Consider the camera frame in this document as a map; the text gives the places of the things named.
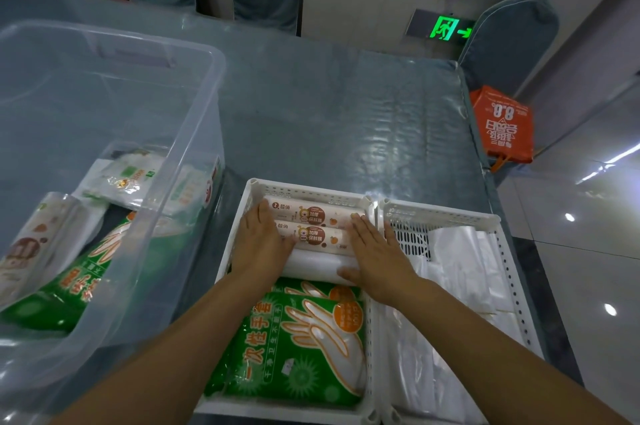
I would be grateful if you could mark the stack of clear plastic bags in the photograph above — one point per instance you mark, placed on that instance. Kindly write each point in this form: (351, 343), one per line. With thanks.
(460, 280)

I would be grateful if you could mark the person's left hand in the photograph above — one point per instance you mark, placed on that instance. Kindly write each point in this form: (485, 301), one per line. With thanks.
(257, 250)

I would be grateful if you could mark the green disposable glove packet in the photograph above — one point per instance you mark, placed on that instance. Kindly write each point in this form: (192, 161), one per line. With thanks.
(300, 354)
(315, 290)
(75, 285)

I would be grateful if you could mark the person's left thumb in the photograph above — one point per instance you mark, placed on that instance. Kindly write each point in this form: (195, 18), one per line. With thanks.
(287, 249)

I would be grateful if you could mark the plain white cling film roll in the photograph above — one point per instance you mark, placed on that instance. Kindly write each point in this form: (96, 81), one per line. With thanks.
(320, 266)

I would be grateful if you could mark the person's right little finger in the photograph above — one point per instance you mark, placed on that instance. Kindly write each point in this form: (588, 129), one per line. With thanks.
(391, 236)

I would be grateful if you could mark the blue-grey tablecloth with clear cover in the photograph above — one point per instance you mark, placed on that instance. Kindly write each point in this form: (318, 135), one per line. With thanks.
(325, 115)

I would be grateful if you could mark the orange printed bag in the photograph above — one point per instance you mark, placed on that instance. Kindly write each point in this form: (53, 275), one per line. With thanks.
(502, 127)

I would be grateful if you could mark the white perforated plastic basket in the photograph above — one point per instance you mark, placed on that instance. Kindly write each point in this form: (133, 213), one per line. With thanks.
(235, 225)
(450, 217)

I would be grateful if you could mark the large clear plastic storage bin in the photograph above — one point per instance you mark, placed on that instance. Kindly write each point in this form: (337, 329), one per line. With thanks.
(110, 105)

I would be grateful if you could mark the person's right forearm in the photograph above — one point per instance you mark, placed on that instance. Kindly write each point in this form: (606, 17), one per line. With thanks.
(480, 359)

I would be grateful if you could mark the person's left forearm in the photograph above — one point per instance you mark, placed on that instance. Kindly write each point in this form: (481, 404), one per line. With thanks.
(190, 354)

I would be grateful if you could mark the person's right hand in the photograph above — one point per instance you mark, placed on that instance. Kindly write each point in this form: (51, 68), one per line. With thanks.
(385, 267)

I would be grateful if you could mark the white wipes packet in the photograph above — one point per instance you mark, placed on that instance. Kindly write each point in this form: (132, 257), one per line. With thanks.
(187, 190)
(122, 180)

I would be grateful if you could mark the person's right thumb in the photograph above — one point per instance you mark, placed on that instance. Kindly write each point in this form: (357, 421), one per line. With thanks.
(350, 274)

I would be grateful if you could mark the person's right middle finger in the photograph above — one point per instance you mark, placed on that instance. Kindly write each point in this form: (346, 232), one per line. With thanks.
(369, 231)

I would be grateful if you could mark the green exit sign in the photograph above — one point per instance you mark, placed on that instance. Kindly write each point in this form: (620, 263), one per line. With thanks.
(445, 28)

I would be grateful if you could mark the labelled cling film roll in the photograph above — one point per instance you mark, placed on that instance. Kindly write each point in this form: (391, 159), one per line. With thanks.
(35, 245)
(310, 212)
(315, 236)

